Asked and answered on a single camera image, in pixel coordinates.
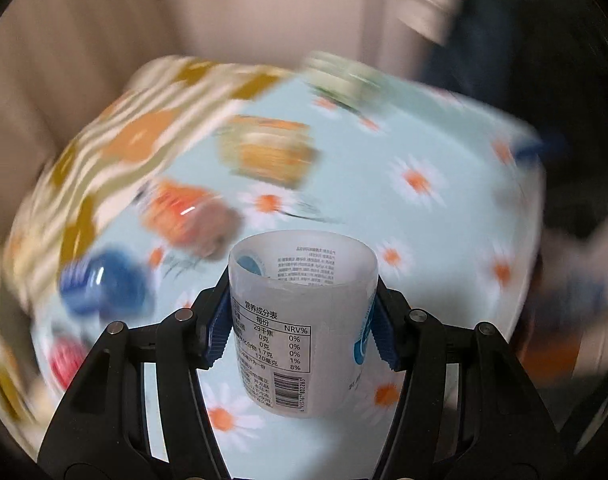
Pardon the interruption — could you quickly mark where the orange label clear cup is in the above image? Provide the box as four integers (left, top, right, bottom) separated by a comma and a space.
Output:
134, 179, 242, 260

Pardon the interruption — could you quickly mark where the pale green label clear cup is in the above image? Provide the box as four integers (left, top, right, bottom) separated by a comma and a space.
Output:
303, 51, 383, 110

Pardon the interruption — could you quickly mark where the yellow label clear cup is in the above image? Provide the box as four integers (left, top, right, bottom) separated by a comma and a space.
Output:
215, 115, 318, 188

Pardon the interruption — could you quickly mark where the light blue daisy tablecloth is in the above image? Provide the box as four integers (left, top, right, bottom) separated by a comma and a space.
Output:
30, 71, 548, 480

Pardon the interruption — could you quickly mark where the beige curtain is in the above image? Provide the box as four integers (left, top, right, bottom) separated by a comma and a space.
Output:
0, 0, 370, 241

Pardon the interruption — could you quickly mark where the dark blue garment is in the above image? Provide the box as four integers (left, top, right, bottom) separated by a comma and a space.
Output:
419, 0, 528, 108

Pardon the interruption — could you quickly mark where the striped floral bed duvet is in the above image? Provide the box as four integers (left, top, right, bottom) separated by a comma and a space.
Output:
0, 55, 290, 425

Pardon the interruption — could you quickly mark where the red label clear cup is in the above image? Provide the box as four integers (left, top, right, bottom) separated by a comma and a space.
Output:
46, 332, 90, 394

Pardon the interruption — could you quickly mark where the white blue label cup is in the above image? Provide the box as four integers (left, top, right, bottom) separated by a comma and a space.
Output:
228, 230, 379, 418

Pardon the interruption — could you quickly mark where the blue plastic cup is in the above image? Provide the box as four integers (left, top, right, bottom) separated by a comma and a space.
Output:
57, 247, 154, 322

